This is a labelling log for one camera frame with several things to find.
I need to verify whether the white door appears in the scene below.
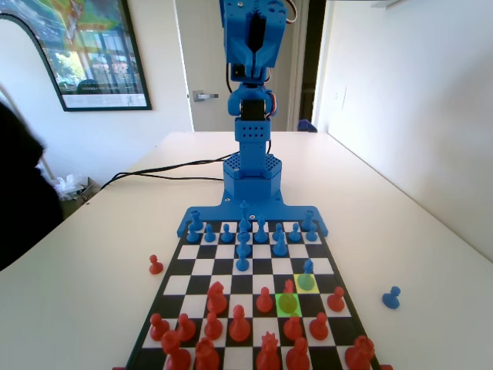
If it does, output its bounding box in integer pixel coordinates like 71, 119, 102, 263
175, 0, 300, 133

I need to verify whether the blue chair back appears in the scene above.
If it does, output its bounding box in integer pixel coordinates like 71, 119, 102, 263
296, 118, 319, 134

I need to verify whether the blue king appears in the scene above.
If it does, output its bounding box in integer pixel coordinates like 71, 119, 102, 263
238, 200, 250, 232

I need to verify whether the black and white chessboard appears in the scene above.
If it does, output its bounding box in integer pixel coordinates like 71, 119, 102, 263
122, 219, 383, 370

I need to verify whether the clear crumpled plastic bag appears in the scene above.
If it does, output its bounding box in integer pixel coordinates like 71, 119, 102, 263
52, 173, 89, 201

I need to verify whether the person in dark clothing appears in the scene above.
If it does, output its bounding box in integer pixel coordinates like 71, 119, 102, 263
0, 100, 65, 271

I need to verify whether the red queen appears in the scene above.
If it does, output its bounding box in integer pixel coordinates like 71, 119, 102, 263
254, 333, 281, 370

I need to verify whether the red rook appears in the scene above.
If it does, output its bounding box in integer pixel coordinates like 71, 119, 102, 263
160, 330, 193, 370
344, 335, 376, 370

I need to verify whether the thin black power cable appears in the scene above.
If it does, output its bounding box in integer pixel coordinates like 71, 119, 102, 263
100, 153, 242, 190
115, 172, 225, 182

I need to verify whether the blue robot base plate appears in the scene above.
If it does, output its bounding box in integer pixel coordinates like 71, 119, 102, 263
176, 188, 330, 238

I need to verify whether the dark framed wall poster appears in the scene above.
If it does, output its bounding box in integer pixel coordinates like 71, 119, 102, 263
0, 0, 153, 113

